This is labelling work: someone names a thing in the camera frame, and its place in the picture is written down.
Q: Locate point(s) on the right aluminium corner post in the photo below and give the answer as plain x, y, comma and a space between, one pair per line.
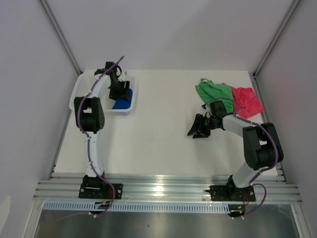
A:
280, 31

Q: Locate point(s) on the pink towel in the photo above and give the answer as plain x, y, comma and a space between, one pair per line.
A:
248, 103

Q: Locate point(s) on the white plastic basket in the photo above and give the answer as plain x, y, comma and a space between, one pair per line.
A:
85, 82

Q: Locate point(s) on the white slotted cable duct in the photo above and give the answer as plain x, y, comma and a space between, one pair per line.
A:
119, 206

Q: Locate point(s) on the aluminium corner post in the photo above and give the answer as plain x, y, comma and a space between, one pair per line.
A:
280, 31
46, 8

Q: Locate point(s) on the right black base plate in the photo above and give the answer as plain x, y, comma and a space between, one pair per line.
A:
220, 193

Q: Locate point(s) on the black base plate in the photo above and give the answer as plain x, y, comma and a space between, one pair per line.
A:
104, 191
220, 193

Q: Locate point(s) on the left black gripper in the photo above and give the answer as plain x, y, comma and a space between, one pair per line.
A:
123, 91

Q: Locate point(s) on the aluminium front rail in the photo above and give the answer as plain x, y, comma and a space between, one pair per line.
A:
164, 188

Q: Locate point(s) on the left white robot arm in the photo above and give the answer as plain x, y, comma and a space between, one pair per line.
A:
90, 116

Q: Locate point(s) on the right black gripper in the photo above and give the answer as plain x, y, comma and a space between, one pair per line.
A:
200, 133

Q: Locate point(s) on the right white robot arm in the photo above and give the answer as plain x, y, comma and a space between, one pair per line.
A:
261, 145

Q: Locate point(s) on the green towel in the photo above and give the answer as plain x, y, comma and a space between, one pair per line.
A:
207, 90

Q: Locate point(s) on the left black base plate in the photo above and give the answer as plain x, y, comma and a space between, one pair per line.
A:
104, 191

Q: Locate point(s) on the left aluminium corner post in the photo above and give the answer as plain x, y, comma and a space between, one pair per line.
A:
46, 8

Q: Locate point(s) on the blue towel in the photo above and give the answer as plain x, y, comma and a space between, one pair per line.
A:
122, 104

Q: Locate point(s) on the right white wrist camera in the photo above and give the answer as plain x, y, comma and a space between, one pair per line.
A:
207, 112

